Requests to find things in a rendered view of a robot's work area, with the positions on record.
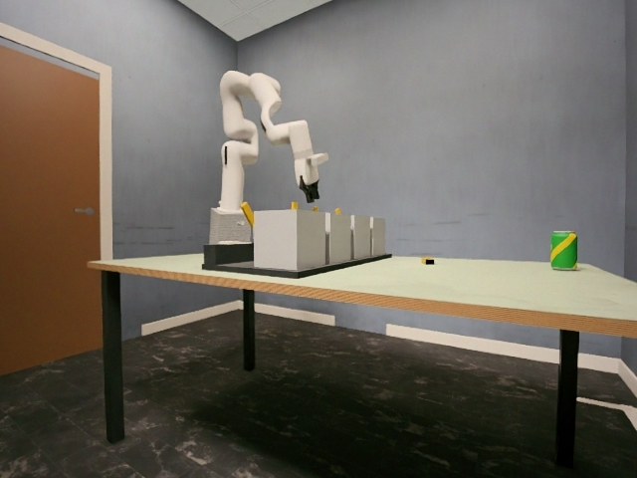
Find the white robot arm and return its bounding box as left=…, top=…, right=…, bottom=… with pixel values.
left=217, top=71, right=328, bottom=214

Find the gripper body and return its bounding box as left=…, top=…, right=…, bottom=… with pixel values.
left=295, top=158, right=319, bottom=186

